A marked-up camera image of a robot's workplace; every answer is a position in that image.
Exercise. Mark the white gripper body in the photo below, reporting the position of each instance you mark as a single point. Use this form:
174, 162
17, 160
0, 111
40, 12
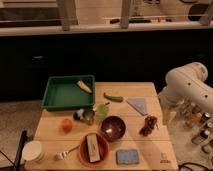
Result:
168, 111

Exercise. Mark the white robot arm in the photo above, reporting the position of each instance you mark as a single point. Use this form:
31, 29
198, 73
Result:
186, 83

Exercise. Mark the purple bowl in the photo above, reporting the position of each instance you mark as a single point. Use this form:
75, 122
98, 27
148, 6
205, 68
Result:
113, 128

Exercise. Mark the orange bowl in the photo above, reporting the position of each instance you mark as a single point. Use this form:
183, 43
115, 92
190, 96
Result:
103, 150

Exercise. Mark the bunch of dark grapes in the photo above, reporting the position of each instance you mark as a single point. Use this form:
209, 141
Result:
149, 124

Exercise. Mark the grey triangular cloth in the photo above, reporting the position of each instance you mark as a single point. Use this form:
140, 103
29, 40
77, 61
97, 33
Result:
139, 104

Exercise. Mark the blue sponge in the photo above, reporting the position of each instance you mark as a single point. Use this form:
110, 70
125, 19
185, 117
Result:
127, 156

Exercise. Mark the green cup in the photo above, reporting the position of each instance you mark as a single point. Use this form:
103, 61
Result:
102, 111

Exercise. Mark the metal measuring cup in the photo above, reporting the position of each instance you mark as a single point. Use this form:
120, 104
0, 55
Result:
88, 117

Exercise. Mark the wooden block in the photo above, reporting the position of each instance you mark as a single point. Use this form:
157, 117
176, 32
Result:
93, 148

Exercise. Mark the black and white small toy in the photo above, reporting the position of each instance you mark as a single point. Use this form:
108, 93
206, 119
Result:
78, 115

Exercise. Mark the yellow corn cob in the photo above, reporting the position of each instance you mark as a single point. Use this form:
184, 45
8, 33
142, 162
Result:
84, 87

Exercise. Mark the orange fruit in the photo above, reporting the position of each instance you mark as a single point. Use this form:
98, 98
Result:
66, 125

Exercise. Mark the green plastic tray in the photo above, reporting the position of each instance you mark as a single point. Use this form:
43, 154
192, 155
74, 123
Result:
63, 93

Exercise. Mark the silver fork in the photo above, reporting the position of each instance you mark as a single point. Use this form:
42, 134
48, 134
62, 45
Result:
62, 155

